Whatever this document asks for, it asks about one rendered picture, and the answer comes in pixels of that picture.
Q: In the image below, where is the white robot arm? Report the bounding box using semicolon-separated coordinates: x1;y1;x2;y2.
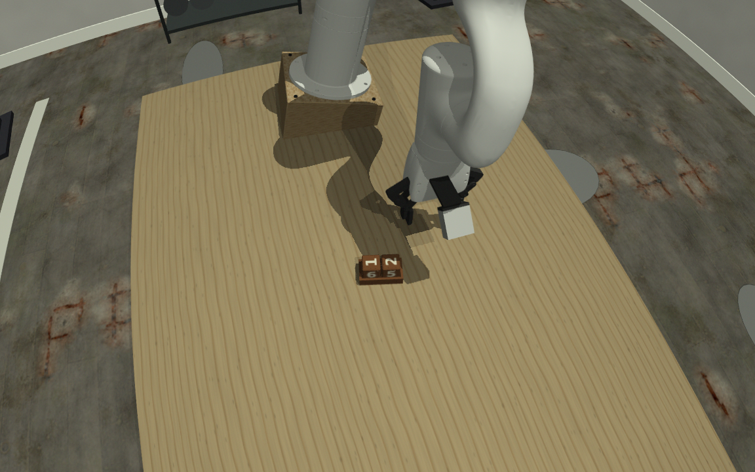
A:
289;0;533;240

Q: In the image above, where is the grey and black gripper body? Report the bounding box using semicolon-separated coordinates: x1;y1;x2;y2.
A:
403;142;470;202

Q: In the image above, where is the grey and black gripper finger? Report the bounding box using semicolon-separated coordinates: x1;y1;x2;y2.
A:
385;177;417;225
458;167;483;201

